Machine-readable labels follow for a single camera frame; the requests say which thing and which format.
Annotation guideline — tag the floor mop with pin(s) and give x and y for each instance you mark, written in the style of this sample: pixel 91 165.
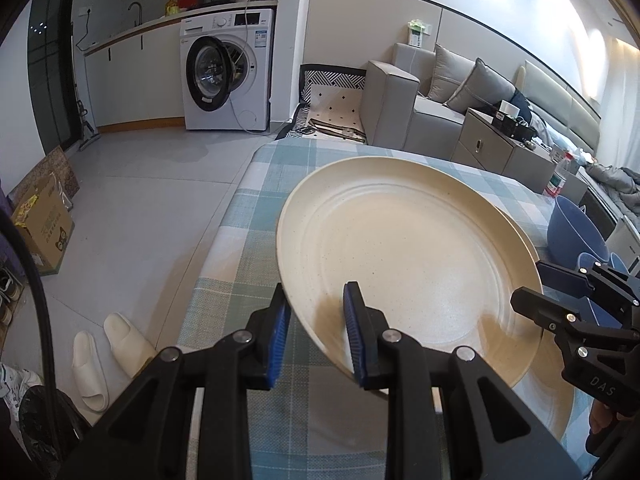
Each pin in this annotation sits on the floor mop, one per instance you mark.
pixel 85 125

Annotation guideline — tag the white kitchen counter cabinet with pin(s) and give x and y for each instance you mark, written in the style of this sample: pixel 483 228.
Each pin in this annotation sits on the white kitchen counter cabinet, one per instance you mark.
pixel 135 80

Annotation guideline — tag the dark glass door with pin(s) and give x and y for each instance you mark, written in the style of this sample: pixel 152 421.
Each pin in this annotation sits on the dark glass door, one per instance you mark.
pixel 50 60

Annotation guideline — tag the bed with padded headboard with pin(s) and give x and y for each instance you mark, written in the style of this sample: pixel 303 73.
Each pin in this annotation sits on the bed with padded headboard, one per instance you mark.
pixel 560 90

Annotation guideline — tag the white washing machine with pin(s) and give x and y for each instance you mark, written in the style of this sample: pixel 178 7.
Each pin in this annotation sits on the white washing machine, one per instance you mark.
pixel 250 95

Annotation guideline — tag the clear water bottle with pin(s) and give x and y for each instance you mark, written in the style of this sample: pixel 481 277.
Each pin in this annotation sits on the clear water bottle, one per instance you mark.
pixel 556 185

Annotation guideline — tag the person's right hand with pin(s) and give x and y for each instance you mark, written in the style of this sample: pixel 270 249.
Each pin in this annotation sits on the person's right hand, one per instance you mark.
pixel 600 430

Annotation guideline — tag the metal faucet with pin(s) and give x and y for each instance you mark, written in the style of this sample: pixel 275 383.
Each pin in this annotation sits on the metal faucet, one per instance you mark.
pixel 137 10

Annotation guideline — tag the grey pillow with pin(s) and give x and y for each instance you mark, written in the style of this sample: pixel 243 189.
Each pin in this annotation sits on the grey pillow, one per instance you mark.
pixel 482 85
pixel 447 72

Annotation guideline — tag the brown patterned board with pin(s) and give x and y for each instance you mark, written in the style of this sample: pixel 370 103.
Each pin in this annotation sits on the brown patterned board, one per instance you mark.
pixel 55 165

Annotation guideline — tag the grey drawer cabinet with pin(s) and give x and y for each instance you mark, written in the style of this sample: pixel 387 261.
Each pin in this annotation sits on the grey drawer cabinet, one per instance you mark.
pixel 490 152

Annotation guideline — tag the black organizer tray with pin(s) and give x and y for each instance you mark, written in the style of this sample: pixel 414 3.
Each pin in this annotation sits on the black organizer tray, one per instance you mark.
pixel 515 127

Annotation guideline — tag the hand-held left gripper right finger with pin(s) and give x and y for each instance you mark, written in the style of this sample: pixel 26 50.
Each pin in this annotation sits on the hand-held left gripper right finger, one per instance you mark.
pixel 354 330

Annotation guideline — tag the cream speckled plate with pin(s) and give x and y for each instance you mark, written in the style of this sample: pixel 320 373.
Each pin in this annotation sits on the cream speckled plate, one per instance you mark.
pixel 547 395
pixel 410 240

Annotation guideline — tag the yellow oil bottle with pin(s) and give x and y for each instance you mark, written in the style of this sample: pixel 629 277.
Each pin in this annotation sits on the yellow oil bottle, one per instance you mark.
pixel 171 6

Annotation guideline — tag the black white patterned rug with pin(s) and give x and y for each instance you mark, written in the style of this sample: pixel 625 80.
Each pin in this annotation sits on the black white patterned rug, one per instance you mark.
pixel 330 105

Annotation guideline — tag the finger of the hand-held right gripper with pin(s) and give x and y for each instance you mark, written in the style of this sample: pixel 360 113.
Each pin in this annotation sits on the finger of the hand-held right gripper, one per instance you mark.
pixel 545 307
pixel 565 277

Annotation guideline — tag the cardboard box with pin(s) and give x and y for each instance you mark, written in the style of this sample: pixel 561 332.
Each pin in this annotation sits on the cardboard box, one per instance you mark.
pixel 47 225

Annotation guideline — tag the white sneaker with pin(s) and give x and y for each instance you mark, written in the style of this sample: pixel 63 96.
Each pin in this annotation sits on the white sneaker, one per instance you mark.
pixel 11 282
pixel 20 380

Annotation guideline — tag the red box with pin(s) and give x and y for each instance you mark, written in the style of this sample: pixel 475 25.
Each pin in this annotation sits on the red box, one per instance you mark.
pixel 189 2

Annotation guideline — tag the grey sofa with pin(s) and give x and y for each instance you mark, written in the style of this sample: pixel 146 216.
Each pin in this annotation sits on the grey sofa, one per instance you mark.
pixel 390 95

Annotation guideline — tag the white slipper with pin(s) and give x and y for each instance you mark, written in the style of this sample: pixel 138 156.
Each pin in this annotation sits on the white slipper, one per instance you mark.
pixel 90 370
pixel 127 342

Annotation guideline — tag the grey duvet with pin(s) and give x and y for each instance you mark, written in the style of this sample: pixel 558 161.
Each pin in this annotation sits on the grey duvet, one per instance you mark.
pixel 615 185

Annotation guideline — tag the checked teal white tablecloth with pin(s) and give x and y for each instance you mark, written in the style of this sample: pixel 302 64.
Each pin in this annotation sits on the checked teal white tablecloth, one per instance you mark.
pixel 240 240

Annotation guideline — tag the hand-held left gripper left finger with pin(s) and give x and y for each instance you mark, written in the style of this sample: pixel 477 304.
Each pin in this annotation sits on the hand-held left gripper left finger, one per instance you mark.
pixel 280 340

